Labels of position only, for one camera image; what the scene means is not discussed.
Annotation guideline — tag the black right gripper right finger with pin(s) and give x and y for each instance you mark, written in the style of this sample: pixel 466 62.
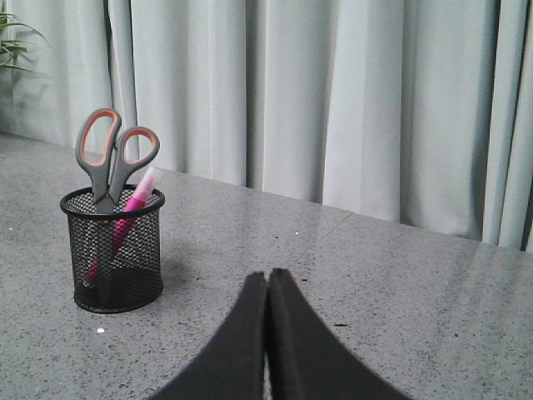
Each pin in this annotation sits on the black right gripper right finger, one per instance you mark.
pixel 306 360

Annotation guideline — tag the green potted plant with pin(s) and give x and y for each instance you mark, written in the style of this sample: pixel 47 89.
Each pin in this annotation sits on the green potted plant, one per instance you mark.
pixel 12 48

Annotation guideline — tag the black mesh pen holder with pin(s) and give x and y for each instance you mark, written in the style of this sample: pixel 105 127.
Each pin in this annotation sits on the black mesh pen holder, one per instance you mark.
pixel 115 257

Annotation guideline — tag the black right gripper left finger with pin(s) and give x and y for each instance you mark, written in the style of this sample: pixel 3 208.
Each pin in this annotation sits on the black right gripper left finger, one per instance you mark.
pixel 231 365

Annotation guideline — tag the grey orange scissors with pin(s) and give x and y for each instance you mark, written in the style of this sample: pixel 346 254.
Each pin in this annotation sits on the grey orange scissors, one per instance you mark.
pixel 109 177

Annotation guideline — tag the pink highlighter pen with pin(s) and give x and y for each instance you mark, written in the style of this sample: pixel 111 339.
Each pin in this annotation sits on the pink highlighter pen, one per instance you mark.
pixel 137 201

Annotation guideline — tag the light grey curtain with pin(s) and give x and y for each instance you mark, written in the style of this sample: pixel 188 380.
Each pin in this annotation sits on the light grey curtain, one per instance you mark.
pixel 412 111

